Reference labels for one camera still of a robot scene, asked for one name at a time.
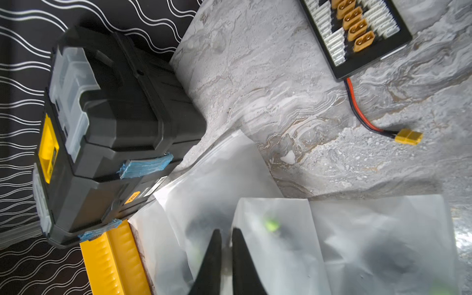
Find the yellow plastic tray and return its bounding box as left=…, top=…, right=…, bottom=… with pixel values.
left=80, top=221, right=152, bottom=295

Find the red black cable yellow plug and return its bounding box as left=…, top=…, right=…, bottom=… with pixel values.
left=344, top=78, right=424, bottom=146

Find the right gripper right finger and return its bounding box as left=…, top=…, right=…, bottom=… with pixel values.
left=232, top=227, right=267, bottom=295

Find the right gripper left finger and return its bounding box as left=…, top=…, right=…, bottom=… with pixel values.
left=188, top=229, right=222, bottom=295

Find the black yellow toolbox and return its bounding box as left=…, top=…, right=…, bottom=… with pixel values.
left=33, top=27, right=207, bottom=248

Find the black phone with orange screen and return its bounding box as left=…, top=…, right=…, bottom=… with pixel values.
left=300, top=0, right=413, bottom=81

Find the clear plastic bag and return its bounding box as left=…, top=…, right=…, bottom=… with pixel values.
left=232, top=195, right=460, bottom=295
left=130, top=131, right=281, bottom=295

